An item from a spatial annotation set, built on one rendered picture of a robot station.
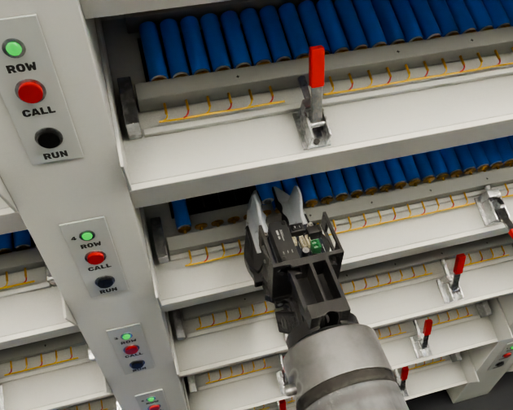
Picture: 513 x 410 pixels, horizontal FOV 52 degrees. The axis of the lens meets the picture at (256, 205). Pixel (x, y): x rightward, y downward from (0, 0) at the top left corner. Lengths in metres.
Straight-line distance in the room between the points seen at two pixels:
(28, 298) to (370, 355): 0.39
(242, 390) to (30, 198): 0.62
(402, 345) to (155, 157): 0.70
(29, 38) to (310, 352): 0.32
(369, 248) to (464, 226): 0.14
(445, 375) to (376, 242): 0.65
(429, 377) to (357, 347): 0.82
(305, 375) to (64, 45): 0.32
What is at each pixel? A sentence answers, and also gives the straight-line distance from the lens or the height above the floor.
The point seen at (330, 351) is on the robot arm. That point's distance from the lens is 0.46.
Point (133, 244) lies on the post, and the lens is 0.53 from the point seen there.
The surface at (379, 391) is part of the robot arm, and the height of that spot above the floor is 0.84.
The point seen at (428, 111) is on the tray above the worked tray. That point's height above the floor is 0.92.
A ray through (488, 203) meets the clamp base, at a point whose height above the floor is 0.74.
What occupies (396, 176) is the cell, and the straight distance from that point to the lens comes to 0.71.
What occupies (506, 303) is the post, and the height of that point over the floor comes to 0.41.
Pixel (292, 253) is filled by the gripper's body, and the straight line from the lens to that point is 0.50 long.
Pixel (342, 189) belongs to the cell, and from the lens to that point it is 0.67.
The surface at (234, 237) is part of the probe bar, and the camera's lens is 0.63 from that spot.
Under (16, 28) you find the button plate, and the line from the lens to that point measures 0.38.
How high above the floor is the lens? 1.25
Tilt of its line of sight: 48 degrees down
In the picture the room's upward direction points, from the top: straight up
